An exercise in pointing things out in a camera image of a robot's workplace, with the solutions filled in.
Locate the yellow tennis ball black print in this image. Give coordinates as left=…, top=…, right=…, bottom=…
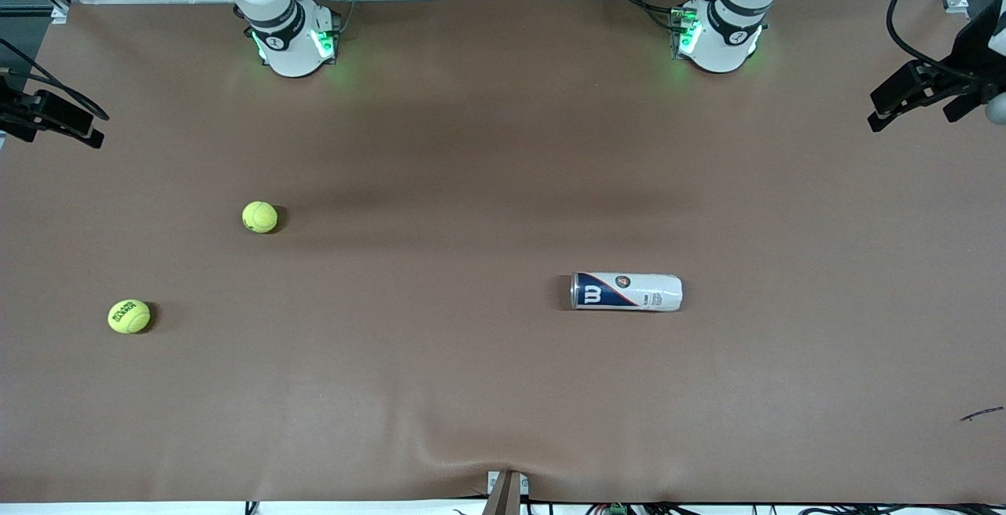
left=108, top=299, right=152, bottom=335

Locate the plain yellow tennis ball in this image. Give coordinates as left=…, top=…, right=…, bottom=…
left=242, top=200, right=278, bottom=234

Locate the white blue tennis ball can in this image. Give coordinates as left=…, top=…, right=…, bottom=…
left=571, top=272, right=684, bottom=312

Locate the brown table cover mat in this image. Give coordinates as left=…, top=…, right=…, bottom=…
left=0, top=0, right=1006, bottom=504

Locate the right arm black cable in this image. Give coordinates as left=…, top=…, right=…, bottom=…
left=0, top=39, right=109, bottom=121

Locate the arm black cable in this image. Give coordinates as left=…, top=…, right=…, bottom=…
left=887, top=0, right=964, bottom=69
left=0, top=39, right=109, bottom=121

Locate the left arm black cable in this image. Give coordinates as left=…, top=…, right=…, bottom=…
left=887, top=0, right=964, bottom=69

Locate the table edge clamp bracket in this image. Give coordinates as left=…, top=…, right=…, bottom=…
left=481, top=469, right=529, bottom=515

